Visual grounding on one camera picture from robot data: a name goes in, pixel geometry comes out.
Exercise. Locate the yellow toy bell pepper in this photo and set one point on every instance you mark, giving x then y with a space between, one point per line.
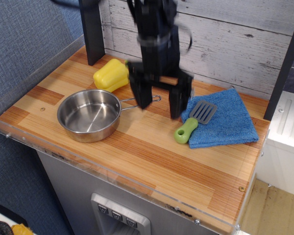
113 75

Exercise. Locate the yellow object bottom corner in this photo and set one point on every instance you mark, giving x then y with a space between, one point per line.
21 229

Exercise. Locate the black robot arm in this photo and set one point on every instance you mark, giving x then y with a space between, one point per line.
159 42

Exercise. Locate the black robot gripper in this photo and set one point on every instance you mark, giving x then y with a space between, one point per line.
160 67

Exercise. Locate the silver dispenser panel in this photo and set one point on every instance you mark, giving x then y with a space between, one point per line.
116 219

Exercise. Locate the blue towel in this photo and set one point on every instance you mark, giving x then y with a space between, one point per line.
230 124

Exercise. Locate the left black vertical post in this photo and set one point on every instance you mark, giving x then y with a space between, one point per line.
93 37

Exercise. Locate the stainless steel pan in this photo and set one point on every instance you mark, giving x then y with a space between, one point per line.
91 115

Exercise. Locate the right black vertical post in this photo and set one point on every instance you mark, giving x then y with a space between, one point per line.
280 82

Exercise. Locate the grey spatula green handle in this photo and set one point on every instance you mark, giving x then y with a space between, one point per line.
200 114

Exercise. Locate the black vertical post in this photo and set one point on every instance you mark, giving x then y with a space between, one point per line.
280 82
93 37

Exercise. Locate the clear acrylic table guard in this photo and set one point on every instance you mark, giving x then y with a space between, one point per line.
207 186

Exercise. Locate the white ribbed side unit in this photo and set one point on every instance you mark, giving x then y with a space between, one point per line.
276 163

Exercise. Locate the grey metal cabinet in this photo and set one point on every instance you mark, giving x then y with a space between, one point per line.
74 188

